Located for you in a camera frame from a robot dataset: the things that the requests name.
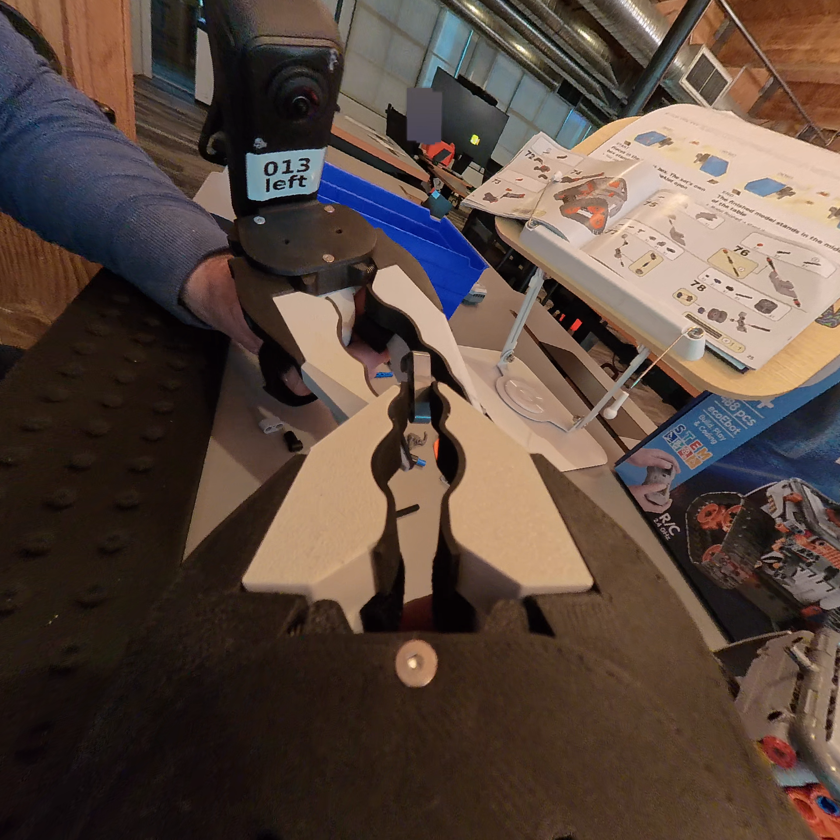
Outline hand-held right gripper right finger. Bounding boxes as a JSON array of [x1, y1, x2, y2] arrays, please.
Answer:
[[430, 382, 596, 619]]

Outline person's left forearm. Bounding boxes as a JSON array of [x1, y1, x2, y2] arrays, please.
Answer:
[[0, 12, 232, 329]]

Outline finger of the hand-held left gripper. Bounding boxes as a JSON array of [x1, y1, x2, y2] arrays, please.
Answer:
[[271, 289, 380, 425], [371, 264, 488, 413]]

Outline white book stand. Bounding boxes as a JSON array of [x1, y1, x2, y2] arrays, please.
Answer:
[[458, 217, 840, 471]]

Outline large printed instruction sheet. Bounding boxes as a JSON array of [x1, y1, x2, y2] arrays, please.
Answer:
[[591, 108, 840, 263]]

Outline grey orange tracked toy vehicle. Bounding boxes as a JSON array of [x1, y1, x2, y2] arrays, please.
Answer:
[[712, 623, 840, 840]]

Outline instruction booklet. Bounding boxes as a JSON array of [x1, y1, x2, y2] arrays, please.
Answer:
[[459, 131, 840, 370]]

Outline black monitor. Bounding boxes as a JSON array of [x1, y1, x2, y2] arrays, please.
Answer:
[[430, 66, 511, 174]]

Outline wooden pillar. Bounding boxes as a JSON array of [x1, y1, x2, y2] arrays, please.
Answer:
[[0, 0, 137, 313]]

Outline toy vehicle product box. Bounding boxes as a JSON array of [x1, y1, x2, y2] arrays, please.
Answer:
[[613, 387, 840, 645]]

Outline black metal pole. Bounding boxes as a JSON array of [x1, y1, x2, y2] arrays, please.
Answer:
[[625, 0, 714, 120]]

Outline silver ventilation duct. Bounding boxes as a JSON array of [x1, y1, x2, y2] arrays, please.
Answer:
[[453, 0, 658, 68]]

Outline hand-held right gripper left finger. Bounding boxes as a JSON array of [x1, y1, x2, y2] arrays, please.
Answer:
[[241, 384, 412, 619]]

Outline orange beam with black axle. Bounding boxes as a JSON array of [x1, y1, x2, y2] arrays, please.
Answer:
[[392, 351, 434, 426]]

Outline person's left hand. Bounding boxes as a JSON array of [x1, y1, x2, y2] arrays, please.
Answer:
[[180, 252, 265, 360]]

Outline black dimpled foam mat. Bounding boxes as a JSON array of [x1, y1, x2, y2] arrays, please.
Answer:
[[0, 268, 232, 840]]

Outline blue plastic storage bin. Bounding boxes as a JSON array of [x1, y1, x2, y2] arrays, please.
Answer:
[[315, 161, 491, 322]]

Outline white air vent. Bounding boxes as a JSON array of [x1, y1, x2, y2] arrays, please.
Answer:
[[679, 45, 736, 110]]

